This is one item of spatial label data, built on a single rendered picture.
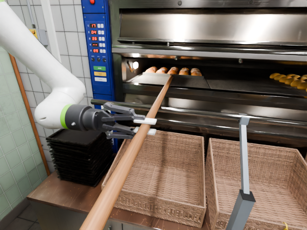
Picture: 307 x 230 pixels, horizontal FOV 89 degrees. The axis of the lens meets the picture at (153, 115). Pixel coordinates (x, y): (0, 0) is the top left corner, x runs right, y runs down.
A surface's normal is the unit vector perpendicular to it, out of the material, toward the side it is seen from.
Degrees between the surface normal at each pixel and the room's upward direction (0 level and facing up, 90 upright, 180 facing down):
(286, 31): 70
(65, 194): 0
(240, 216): 90
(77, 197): 0
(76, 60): 90
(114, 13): 90
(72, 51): 90
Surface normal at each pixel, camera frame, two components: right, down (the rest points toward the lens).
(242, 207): -0.21, 0.39
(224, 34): -0.18, 0.05
